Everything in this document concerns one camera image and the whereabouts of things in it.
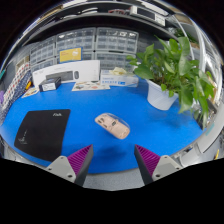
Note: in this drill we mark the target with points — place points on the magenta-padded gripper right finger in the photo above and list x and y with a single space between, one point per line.
165 166

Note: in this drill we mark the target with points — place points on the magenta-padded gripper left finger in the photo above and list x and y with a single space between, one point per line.
63 166

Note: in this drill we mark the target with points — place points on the black mouse pad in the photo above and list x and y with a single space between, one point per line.
40 133

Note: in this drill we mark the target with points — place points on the navy dotted cloth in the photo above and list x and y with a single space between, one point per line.
13 103

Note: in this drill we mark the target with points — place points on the printed picture sheet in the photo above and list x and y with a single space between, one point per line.
30 92
90 86

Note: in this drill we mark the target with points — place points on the small black box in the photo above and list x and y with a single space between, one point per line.
50 85

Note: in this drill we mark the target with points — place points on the small yellow tool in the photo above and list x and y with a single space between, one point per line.
28 85

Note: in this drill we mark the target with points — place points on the small purple object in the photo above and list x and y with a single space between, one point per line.
1 96

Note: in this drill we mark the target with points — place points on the white red dotted cloth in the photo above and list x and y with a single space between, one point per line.
15 85

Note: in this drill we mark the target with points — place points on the white and blue tissue box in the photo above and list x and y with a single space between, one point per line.
116 81

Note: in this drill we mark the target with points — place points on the green plant in white pot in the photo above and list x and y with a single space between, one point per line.
173 66

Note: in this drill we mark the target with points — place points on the long white keyboard box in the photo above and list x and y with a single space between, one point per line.
88 68

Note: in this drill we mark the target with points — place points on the pale yellow crumpled tissue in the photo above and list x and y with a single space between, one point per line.
118 71

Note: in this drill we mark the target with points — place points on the white open box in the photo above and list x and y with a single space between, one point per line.
22 64

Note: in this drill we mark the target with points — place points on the teal tool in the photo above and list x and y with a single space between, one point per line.
2 74

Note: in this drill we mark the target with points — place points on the yellow card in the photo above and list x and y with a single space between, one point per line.
70 55

